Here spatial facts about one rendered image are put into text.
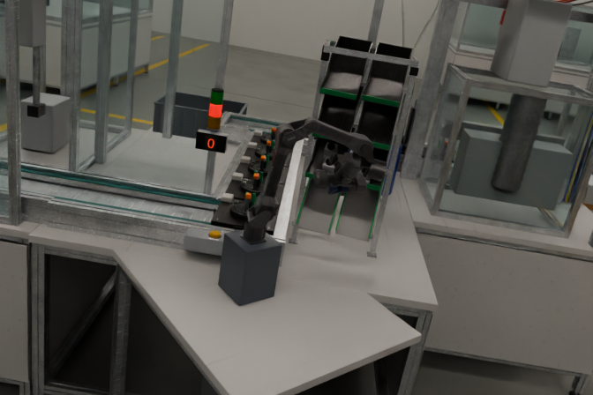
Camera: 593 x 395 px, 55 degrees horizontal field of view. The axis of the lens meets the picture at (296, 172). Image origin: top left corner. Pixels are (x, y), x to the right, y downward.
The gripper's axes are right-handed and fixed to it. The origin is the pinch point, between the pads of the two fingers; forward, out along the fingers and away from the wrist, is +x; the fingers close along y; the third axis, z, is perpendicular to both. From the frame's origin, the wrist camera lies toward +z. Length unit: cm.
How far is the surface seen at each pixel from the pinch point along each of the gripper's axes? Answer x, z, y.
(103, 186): 68, 34, 67
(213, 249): 35.5, -7.9, 32.4
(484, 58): 372, 540, -605
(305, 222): 27.6, 1.1, -2.2
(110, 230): 54, 7, 65
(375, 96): -17.6, 28.9, -14.0
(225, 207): 45, 16, 23
